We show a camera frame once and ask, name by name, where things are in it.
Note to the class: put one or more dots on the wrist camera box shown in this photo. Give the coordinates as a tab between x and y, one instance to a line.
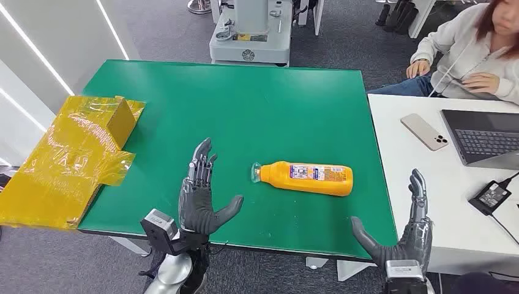
160	235
403	272

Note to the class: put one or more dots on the chrome stand base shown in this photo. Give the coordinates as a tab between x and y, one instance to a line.
199	7

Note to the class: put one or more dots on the white background desk panel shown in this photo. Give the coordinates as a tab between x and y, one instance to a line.
419	18

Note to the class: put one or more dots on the person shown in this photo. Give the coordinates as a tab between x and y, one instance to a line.
458	52

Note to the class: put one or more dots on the black chair legs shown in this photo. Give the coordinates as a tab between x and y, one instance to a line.
399	16

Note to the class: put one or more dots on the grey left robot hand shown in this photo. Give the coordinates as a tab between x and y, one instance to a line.
196	207

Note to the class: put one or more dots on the black chair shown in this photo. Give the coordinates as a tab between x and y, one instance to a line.
482	284

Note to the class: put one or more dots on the person's left hand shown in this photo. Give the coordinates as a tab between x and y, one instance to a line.
482	83

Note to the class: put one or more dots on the yellow taped cardboard box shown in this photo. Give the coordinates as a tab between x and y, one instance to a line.
61	170

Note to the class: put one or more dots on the person's right hand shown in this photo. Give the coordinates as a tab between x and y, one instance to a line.
417	68

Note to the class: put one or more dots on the grey machine base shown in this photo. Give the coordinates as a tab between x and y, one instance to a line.
251	44

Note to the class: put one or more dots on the grey laptop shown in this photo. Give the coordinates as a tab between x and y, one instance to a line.
482	138

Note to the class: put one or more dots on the orange plastic bottle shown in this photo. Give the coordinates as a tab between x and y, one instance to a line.
308	180

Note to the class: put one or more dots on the beige smartphone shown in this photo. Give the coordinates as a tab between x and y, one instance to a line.
423	132

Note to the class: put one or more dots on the white table foot bracket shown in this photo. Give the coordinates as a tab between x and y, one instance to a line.
350	270
316	262

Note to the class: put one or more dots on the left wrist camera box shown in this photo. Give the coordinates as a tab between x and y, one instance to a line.
160	235

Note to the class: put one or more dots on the white table leg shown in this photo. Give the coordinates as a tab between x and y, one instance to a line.
129	245

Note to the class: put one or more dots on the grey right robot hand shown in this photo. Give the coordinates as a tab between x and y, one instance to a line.
415	243

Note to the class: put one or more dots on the black power adapter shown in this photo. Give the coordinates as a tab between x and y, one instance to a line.
489	197

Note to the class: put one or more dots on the white furniture leg panel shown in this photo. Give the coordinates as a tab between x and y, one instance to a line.
317	16

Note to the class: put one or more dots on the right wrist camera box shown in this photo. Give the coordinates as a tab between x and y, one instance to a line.
403	272

